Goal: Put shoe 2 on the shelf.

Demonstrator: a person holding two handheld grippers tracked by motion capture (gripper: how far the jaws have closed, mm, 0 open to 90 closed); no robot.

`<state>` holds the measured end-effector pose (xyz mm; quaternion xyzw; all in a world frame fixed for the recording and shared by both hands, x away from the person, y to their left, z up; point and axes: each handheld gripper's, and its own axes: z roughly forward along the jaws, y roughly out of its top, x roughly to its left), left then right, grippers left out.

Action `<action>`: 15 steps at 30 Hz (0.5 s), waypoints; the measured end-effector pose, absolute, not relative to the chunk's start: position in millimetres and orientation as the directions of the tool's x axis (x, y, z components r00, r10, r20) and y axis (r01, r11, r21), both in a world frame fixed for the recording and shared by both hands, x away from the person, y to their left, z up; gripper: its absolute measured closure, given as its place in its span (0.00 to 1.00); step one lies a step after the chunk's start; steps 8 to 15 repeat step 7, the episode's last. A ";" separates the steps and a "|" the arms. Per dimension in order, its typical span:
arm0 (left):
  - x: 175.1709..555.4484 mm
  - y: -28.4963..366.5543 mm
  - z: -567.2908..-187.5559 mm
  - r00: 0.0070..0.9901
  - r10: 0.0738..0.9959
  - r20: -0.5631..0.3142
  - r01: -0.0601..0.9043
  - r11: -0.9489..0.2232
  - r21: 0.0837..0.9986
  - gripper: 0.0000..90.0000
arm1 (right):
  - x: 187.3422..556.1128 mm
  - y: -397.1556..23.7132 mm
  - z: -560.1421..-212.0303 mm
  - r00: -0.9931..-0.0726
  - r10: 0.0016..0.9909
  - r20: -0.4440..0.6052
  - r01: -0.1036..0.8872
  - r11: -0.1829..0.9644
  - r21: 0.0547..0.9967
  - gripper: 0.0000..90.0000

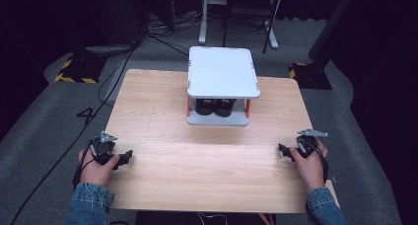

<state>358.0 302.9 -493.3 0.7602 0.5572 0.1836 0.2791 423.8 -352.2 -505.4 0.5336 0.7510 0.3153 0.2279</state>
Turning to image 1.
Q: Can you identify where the black slanted pole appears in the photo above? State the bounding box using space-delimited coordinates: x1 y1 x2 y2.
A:
308 0 360 69

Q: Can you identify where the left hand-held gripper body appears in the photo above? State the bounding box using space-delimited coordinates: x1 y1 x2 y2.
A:
90 130 125 166

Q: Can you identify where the bundle of floor cables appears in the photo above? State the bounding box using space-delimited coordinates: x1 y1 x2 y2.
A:
143 10 205 56

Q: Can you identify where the orange strap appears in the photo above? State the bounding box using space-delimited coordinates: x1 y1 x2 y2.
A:
257 212 276 225

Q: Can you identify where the person's left hand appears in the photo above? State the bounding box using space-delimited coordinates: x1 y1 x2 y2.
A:
77 147 121 188

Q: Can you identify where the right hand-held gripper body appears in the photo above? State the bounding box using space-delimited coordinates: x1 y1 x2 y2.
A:
295 128 330 159

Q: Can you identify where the long black floor cable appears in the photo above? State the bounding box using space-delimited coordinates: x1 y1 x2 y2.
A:
9 37 146 225

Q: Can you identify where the left hand-held gripper black cable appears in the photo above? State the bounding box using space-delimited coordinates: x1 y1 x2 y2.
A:
71 138 97 190

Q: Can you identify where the white metal stand leg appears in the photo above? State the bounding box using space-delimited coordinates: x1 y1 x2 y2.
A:
265 17 280 50
197 0 212 45

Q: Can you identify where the hand-held gripper black cable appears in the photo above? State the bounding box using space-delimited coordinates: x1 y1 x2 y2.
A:
71 138 97 190
310 145 330 184

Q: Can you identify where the person's right hand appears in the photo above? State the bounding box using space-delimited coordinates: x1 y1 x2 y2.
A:
289 139 329 193

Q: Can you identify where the black sandal with blue straps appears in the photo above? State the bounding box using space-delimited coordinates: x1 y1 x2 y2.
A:
194 98 217 116

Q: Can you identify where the right hand-held gripper black cable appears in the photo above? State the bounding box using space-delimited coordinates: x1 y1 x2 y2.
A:
310 145 330 184

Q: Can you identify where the thin white cord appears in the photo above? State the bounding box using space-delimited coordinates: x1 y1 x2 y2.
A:
196 212 230 225

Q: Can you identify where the white two-tier shoe rack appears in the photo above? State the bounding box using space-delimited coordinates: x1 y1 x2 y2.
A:
185 45 261 127

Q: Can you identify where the grey flat floor box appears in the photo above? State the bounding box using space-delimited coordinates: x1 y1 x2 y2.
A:
84 44 135 56

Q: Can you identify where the black yellow striped base plate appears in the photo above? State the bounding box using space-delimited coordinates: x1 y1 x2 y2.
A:
53 54 108 85
288 62 333 91

